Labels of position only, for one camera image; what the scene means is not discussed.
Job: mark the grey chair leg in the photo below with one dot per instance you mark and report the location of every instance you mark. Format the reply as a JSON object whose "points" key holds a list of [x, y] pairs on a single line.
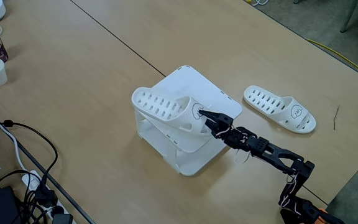
{"points": [[348, 18]]}

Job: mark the white plastic shoe rack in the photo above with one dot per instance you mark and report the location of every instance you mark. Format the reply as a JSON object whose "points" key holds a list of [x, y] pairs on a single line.
{"points": [[204, 88]]}

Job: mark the white power strip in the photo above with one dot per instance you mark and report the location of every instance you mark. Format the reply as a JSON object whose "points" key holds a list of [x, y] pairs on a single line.
{"points": [[31, 182]]}

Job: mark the black power adapter brick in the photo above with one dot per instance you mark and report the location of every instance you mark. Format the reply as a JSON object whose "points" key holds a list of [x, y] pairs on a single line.
{"points": [[2, 205]]}

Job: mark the black plug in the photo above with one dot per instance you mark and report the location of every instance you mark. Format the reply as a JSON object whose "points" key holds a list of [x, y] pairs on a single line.
{"points": [[46, 197]]}

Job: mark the white slipper with dog print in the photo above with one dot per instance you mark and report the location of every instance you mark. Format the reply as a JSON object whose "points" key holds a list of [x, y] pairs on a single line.
{"points": [[286, 116], [183, 120]]}

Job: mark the black plug adapter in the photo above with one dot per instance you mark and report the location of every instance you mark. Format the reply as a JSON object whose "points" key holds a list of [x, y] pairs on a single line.
{"points": [[62, 218]]}

